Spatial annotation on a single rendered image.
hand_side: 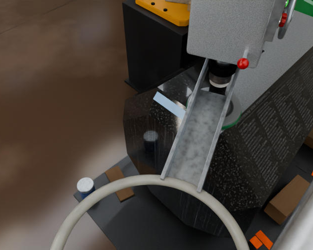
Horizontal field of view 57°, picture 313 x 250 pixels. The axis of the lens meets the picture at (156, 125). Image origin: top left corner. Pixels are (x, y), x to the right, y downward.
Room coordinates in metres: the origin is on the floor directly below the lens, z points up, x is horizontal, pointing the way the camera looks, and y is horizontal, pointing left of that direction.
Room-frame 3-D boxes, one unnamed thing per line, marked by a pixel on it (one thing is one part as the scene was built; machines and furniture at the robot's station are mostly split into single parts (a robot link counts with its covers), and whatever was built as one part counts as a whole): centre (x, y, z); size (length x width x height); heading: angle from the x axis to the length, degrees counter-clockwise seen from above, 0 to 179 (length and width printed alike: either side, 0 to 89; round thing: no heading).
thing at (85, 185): (0.89, 0.43, 0.08); 0.10 x 0.10 x 0.13
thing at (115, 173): (0.97, 0.25, 0.02); 0.25 x 0.10 x 0.01; 30
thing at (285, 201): (0.83, -0.81, 0.07); 0.30 x 0.12 x 0.12; 129
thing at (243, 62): (0.67, -0.25, 1.22); 0.08 x 0.03 x 0.03; 158
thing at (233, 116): (0.82, -0.23, 0.89); 0.21 x 0.21 x 0.01
